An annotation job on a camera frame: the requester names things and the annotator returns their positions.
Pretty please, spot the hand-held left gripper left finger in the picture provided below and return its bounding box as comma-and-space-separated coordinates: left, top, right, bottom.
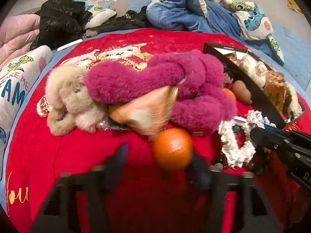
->
29, 143, 130, 233

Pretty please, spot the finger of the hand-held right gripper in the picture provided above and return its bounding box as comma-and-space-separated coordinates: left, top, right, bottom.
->
263, 123, 295, 137
250, 127, 292, 152

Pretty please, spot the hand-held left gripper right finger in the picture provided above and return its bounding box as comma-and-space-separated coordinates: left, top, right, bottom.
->
189, 152, 283, 233

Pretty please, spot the blue and white scrunchie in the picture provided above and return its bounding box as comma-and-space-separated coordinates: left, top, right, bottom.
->
245, 110, 271, 128

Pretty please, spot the mandarin orange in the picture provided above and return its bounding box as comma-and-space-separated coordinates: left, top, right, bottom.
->
222, 88, 237, 102
153, 128, 194, 171

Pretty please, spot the black shallow box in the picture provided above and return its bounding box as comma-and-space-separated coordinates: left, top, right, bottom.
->
202, 42, 307, 130

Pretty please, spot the black flat case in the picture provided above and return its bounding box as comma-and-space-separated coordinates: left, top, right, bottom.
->
106, 116, 138, 131

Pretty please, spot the white knitted scrunchie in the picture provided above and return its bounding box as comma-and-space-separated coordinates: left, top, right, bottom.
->
218, 120, 256, 168

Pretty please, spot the orange triangular snack packet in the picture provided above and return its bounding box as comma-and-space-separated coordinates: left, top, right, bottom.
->
227, 52, 242, 62
263, 71, 286, 113
107, 86, 179, 142

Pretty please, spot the red bear print blanket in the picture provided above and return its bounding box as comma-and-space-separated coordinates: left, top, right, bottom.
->
5, 27, 303, 233

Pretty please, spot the small brown plush toy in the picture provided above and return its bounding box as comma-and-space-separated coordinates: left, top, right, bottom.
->
223, 71, 251, 105

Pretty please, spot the white plush toy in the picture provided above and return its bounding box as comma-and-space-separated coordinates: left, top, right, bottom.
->
238, 54, 267, 88

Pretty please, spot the beige plush rabbit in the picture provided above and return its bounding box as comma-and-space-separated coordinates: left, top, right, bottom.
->
45, 65, 110, 137

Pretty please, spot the magenta plush toy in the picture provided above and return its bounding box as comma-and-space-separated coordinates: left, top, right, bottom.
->
83, 50, 238, 137

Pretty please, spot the white stick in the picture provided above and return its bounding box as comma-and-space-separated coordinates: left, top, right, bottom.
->
57, 39, 83, 51

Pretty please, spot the large monster print pillow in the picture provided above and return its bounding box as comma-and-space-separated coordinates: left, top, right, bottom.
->
0, 45, 54, 152

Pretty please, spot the dark garment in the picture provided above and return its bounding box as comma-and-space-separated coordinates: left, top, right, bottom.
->
85, 6, 153, 38

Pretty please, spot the blue monster print quilt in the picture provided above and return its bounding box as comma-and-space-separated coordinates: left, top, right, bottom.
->
146, 0, 285, 66

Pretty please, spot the small monster print pillow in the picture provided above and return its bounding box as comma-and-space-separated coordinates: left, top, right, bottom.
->
83, 0, 117, 29

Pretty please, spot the black puffer jacket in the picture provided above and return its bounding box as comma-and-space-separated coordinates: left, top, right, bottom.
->
30, 0, 93, 50

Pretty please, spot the pink quilt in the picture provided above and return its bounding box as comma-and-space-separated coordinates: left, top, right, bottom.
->
0, 14, 42, 66

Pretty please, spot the large yellow wall certificate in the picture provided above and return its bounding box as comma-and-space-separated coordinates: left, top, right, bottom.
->
286, 0, 303, 14

